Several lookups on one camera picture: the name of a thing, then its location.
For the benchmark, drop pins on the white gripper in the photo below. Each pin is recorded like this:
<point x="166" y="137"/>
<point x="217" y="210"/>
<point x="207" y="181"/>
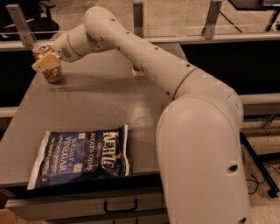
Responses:
<point x="63" y="45"/>

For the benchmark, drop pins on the orange soda can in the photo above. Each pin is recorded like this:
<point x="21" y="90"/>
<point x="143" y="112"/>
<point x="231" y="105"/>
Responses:
<point x="47" y="62"/>

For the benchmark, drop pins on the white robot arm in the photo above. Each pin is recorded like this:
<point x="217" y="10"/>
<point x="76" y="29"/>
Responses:
<point x="198" y="134"/>

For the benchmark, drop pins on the black office chair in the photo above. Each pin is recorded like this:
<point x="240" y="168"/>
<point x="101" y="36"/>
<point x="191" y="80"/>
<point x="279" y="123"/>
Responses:
<point x="37" y="14"/>

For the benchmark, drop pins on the green and yellow sponge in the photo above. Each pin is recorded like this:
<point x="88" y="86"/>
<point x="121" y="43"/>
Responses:
<point x="137" y="73"/>

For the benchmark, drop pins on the blue kettle chips bag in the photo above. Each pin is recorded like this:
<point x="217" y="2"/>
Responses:
<point x="69" y="157"/>

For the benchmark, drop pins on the black stand leg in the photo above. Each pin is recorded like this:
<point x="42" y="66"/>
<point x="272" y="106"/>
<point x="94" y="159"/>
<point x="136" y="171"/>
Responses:
<point x="259" y="159"/>

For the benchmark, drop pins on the left metal bracket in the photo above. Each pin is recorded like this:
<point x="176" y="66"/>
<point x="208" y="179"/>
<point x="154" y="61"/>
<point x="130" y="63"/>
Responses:
<point x="18" y="18"/>

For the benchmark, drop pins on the metal bracket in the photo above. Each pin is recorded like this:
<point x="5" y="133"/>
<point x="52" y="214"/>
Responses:
<point x="211" y="19"/>
<point x="18" y="18"/>
<point x="138" y="19"/>

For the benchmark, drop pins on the middle metal bracket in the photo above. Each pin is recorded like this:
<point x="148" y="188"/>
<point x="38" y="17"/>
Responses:
<point x="138" y="19"/>

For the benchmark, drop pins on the grey drawer with black handle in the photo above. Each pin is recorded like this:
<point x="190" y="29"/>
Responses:
<point x="115" y="204"/>

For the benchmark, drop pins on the right metal bracket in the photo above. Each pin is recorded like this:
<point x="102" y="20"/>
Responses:
<point x="211" y="19"/>

